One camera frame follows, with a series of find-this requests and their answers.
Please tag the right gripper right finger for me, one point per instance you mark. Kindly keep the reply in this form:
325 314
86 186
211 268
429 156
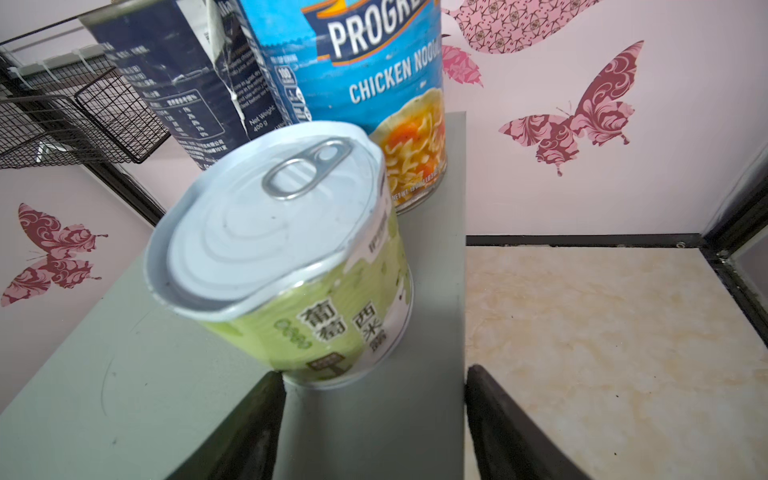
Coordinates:
507 443

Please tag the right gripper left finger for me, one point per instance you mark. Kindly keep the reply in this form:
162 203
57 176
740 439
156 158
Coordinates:
245 444

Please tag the green short can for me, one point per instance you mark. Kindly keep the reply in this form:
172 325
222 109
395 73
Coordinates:
289 248

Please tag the dark navy tall can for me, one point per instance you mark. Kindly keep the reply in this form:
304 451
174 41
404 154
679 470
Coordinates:
192 65

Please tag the blue chicken noodle soup can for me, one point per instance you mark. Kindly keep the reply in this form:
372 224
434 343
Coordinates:
376 64

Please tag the grey metal cabinet counter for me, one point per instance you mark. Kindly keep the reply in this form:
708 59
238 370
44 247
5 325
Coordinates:
135 389

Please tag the black wire basket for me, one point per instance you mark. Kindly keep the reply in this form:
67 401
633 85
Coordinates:
73 110

